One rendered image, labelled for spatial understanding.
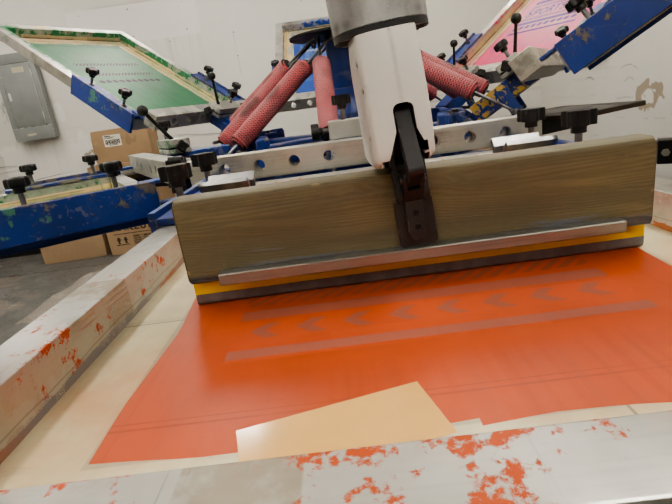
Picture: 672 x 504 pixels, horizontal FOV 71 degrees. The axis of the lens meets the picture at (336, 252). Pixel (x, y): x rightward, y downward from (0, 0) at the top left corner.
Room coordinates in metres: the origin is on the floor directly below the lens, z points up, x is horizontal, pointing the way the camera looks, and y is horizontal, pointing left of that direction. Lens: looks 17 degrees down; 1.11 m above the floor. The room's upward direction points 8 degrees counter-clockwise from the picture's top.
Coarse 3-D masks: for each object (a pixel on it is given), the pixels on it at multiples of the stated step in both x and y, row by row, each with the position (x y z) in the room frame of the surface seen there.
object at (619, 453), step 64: (128, 256) 0.48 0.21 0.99; (64, 320) 0.32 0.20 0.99; (128, 320) 0.39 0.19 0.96; (0, 384) 0.24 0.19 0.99; (64, 384) 0.28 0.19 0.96; (0, 448) 0.22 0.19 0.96; (384, 448) 0.15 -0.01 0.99; (448, 448) 0.14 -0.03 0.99; (512, 448) 0.14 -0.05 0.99; (576, 448) 0.13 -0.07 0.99; (640, 448) 0.13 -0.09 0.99
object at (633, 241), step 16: (624, 240) 0.40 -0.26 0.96; (640, 240) 0.40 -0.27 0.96; (496, 256) 0.40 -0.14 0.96; (512, 256) 0.40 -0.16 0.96; (528, 256) 0.40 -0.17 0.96; (544, 256) 0.40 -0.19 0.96; (560, 256) 0.40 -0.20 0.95; (368, 272) 0.40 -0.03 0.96; (384, 272) 0.40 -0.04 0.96; (400, 272) 0.40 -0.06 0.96; (416, 272) 0.40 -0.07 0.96; (432, 272) 0.40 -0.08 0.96; (256, 288) 0.40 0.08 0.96; (272, 288) 0.40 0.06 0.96; (288, 288) 0.40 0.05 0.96; (304, 288) 0.40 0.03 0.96; (320, 288) 0.41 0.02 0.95
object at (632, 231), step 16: (576, 240) 0.40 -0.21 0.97; (592, 240) 0.40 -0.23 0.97; (608, 240) 0.40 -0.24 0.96; (448, 256) 0.40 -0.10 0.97; (464, 256) 0.40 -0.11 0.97; (480, 256) 0.40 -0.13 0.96; (336, 272) 0.40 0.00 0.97; (352, 272) 0.40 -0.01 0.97; (208, 288) 0.40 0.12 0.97; (224, 288) 0.40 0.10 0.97; (240, 288) 0.40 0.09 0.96
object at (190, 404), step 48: (192, 336) 0.34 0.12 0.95; (144, 384) 0.28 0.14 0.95; (192, 384) 0.27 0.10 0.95; (240, 384) 0.26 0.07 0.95; (288, 384) 0.26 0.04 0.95; (336, 384) 0.25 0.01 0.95; (384, 384) 0.24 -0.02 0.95; (432, 384) 0.23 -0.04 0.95; (144, 432) 0.23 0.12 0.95; (192, 432) 0.22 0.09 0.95
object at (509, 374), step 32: (608, 256) 0.39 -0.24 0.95; (640, 256) 0.38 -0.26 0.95; (640, 288) 0.32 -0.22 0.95; (576, 320) 0.28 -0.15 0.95; (608, 320) 0.28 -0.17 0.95; (640, 320) 0.27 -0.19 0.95; (448, 352) 0.27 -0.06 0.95; (480, 352) 0.26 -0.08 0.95; (512, 352) 0.26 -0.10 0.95; (544, 352) 0.25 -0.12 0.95; (576, 352) 0.25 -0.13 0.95; (608, 352) 0.24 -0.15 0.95; (640, 352) 0.24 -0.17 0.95; (480, 384) 0.23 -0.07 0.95; (512, 384) 0.22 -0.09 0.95; (544, 384) 0.22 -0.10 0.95; (576, 384) 0.22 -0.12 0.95; (608, 384) 0.21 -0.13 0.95; (640, 384) 0.21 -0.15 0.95; (480, 416) 0.20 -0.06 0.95; (512, 416) 0.20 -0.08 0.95
